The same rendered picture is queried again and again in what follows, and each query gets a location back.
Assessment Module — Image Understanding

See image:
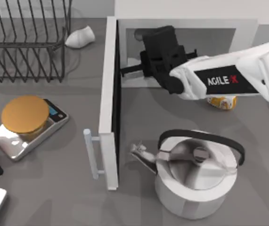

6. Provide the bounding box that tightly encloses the grey cabinet with dark inside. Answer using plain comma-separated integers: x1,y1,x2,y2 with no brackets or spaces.
115,18,259,89

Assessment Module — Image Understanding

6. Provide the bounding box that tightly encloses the white cabinet door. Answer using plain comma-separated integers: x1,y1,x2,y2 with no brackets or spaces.
98,16,120,191

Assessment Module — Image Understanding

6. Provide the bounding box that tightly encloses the yellow and white can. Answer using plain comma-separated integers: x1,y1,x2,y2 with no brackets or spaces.
206,95,238,111

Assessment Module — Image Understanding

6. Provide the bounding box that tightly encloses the white computer mouse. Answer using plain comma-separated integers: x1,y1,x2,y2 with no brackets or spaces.
65,26,96,49

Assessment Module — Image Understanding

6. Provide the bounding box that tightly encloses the jar with orange lid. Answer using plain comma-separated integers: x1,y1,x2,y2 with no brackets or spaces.
1,95,49,142

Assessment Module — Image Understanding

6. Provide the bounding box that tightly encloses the silver kitchen scale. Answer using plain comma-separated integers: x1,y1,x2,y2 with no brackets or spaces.
0,98,70,162

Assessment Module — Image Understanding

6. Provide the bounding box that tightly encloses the pale metal door handle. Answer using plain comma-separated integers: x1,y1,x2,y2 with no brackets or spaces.
83,128,106,180

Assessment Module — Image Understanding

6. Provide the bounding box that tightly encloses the dark wire dish rack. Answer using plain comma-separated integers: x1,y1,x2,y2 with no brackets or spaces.
0,0,73,84

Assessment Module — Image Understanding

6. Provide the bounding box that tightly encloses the silver kettle with black handle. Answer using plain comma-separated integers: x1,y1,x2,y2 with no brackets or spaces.
130,129,245,214

